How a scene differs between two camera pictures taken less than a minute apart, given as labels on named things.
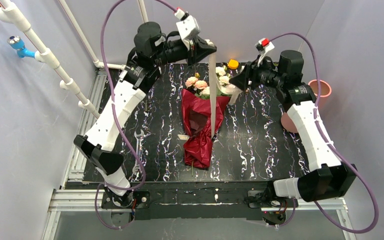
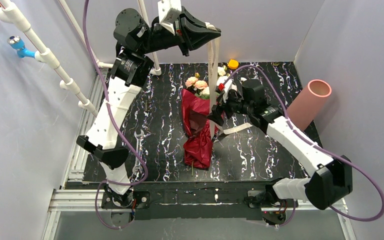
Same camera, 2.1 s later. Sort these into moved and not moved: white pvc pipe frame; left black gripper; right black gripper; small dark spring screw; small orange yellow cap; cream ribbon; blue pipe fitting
Moved: right black gripper; cream ribbon; left black gripper
Not moved: small dark spring screw; small orange yellow cap; blue pipe fitting; white pvc pipe frame
